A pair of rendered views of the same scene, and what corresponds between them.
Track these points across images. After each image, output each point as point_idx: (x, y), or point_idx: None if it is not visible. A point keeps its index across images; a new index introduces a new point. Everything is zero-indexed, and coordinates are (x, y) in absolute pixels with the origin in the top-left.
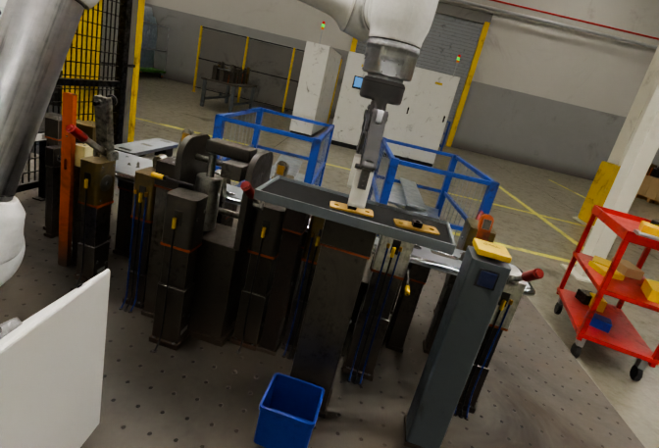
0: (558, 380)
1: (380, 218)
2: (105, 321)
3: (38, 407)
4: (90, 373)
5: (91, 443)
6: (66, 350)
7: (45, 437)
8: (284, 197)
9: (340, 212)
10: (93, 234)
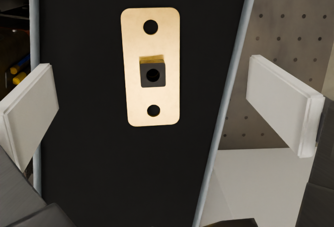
0: None
1: None
2: (233, 212)
3: (293, 194)
4: (236, 184)
5: (221, 145)
6: (282, 214)
7: (273, 174)
8: (201, 210)
9: (194, 95)
10: None
